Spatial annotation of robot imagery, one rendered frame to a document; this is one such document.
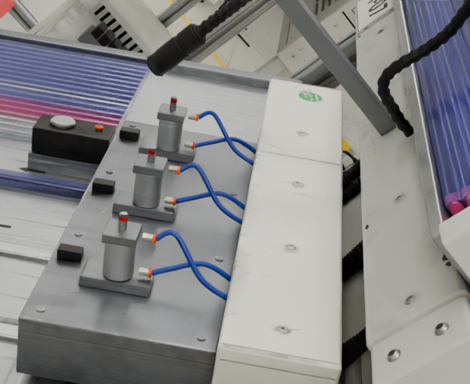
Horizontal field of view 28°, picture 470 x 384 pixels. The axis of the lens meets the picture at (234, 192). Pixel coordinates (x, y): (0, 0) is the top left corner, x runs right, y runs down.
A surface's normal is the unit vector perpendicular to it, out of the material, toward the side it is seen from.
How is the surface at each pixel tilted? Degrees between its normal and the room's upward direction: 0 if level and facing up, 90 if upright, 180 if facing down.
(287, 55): 90
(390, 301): 90
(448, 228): 90
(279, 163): 43
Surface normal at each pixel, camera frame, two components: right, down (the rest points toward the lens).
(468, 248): -0.10, 0.45
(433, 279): -0.63, -0.72
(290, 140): 0.14, -0.87
